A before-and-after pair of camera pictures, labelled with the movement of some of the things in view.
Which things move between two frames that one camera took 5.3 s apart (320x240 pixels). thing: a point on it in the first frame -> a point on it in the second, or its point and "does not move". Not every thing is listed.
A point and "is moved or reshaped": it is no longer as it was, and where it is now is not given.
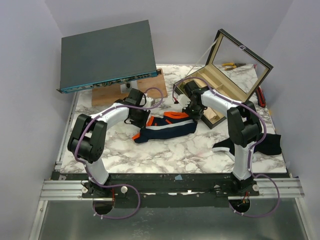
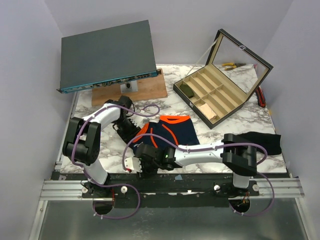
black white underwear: [269, 144] does not move
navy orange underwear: [172, 124] is moved or reshaped
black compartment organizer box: [232, 71] does not move
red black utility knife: [261, 97] does not move
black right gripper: [194, 112] -> [146, 168]
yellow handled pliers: [234, 65] does not move
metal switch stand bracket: [126, 87] does not move
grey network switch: [118, 54] does not move
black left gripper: [142, 123] -> [128, 136]
